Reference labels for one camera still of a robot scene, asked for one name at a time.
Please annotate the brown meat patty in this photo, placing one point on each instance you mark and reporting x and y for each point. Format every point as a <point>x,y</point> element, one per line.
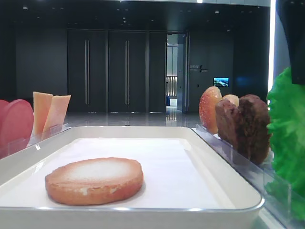
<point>252,133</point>
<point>227,119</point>

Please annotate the white rectangular tray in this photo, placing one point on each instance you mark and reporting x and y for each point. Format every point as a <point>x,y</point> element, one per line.
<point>187,185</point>

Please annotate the rear brown meat patty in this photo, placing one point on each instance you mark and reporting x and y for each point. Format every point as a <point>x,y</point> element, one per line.
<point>227,119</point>

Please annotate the right orange cheese slice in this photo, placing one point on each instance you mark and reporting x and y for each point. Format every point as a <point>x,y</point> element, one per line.
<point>57,111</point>

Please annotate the green lettuce leaf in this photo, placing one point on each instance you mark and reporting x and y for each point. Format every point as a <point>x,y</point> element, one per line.
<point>287,141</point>

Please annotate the clear acrylic lettuce rack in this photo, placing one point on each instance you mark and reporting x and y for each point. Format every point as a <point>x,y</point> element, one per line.
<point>287,206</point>

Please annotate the dark double doors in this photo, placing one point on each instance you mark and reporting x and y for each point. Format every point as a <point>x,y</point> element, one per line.
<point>116,71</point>

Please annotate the left orange cheese slice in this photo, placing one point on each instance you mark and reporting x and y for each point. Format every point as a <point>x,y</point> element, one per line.
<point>41,106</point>

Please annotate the clear acrylic bread rack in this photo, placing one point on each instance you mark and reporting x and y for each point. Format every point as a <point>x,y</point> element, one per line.
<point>204,133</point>

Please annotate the red tomato slice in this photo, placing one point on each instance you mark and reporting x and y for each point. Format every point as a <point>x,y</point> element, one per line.
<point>19,123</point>
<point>3,112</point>

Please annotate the front red tomato slice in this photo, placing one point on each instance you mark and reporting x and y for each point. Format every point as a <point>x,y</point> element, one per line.
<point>19,123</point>

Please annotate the rear red tomato slice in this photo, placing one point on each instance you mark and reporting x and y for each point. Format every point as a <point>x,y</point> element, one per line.
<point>3,112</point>

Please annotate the clear acrylic patty rack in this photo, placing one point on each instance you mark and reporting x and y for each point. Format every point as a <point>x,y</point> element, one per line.
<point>242,161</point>

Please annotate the clear acrylic tomato rack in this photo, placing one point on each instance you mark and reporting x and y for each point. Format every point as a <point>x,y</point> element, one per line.
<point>9,148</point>

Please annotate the front brown meat patty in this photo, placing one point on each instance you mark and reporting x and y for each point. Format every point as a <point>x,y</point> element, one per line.
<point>252,133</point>

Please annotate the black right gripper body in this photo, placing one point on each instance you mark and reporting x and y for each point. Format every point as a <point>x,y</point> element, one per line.
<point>294,27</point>

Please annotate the bread slice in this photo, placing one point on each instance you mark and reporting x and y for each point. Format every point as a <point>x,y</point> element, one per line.
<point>232,98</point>
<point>95,181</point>
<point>207,114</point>

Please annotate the clear acrylic cheese rack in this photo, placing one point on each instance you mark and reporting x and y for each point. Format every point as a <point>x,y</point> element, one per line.
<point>47,134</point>

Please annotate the small wall display screen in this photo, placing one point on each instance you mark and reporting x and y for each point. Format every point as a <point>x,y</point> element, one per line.
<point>221,82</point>

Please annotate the orange cheese slice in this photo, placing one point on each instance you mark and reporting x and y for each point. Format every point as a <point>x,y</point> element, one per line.
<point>41,106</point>
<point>57,111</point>

